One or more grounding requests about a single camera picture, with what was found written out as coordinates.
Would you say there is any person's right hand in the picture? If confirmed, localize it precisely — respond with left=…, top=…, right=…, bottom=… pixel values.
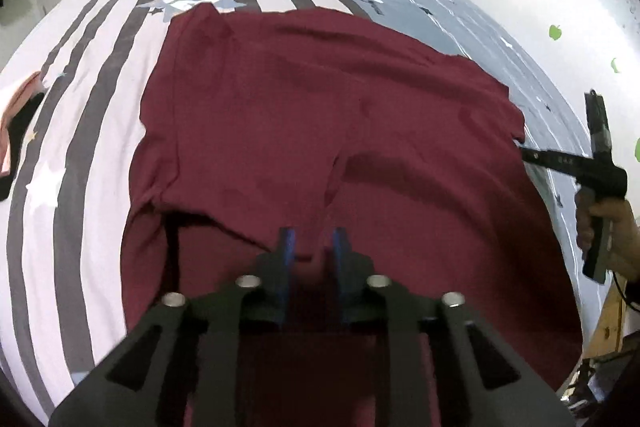
left=574, top=189, right=640, bottom=280

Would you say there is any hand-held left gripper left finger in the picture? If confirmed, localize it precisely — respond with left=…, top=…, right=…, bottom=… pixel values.
left=47, top=227, right=301, bottom=427

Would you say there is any black cable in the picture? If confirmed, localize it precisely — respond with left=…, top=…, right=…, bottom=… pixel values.
left=612, top=274, right=640, bottom=313

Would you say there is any maroon t-shirt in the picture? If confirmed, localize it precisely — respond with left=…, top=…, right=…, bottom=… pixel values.
left=120, top=3, right=583, bottom=427

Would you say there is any bed with striped sheet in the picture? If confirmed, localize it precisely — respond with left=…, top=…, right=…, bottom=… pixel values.
left=0, top=0, right=601, bottom=423

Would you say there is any black folded garment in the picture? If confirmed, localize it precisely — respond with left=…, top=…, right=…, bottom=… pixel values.
left=0, top=92, right=46, bottom=202

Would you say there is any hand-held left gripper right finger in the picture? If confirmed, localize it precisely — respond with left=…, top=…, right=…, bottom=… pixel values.
left=332, top=227, right=576, bottom=427

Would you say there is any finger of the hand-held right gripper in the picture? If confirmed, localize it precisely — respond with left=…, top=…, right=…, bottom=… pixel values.
left=517, top=146, right=586, bottom=176

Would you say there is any pink folded garment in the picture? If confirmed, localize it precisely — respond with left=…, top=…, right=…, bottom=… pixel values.
left=0, top=72, right=46, bottom=172

